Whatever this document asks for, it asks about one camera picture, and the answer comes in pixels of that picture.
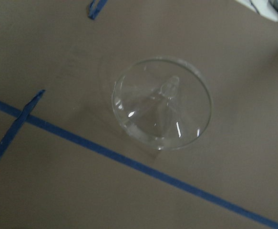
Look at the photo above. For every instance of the clear glass funnel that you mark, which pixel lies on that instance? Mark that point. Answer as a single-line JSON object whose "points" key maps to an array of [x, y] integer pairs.
{"points": [[162, 102]]}

